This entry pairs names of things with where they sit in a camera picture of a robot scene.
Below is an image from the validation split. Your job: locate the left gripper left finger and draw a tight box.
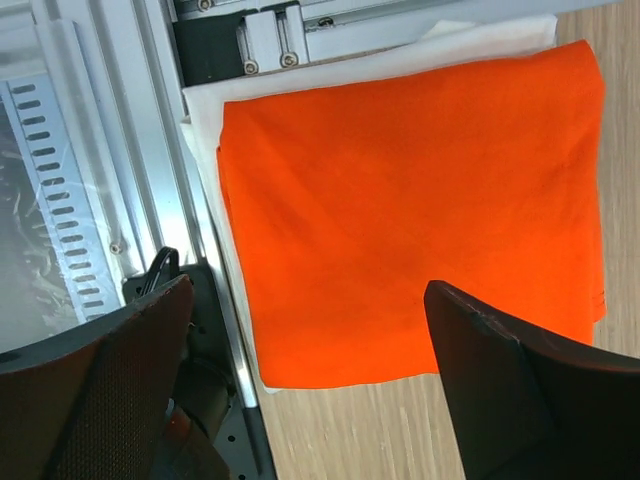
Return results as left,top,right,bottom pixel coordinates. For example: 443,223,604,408
1,275,194,479

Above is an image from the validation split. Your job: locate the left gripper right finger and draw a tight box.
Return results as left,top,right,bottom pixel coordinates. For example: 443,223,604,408
424,281,639,479

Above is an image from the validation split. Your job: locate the orange t shirt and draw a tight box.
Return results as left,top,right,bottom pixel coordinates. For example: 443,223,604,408
217,41,606,389

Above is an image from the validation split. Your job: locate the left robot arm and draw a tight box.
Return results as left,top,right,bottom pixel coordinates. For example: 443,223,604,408
1,261,639,479

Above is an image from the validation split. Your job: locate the folded white t shirt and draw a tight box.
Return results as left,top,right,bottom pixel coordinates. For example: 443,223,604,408
181,14,558,386

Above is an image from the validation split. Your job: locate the white slotted cable duct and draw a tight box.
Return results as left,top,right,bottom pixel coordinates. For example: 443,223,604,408
1,74,120,323

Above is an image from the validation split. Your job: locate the aluminium front rail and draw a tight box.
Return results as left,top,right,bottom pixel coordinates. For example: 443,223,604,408
29,0,640,416

